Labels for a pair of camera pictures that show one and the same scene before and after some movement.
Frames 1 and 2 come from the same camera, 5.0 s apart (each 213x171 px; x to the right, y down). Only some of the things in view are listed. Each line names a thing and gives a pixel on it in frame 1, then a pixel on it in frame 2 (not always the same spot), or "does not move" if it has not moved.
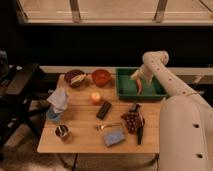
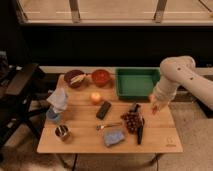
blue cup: (51, 114) does not move
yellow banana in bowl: (78, 78) does not move
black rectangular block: (101, 114) does not move
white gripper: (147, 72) -> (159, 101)
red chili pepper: (139, 87) -> (154, 109)
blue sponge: (113, 137) does not move
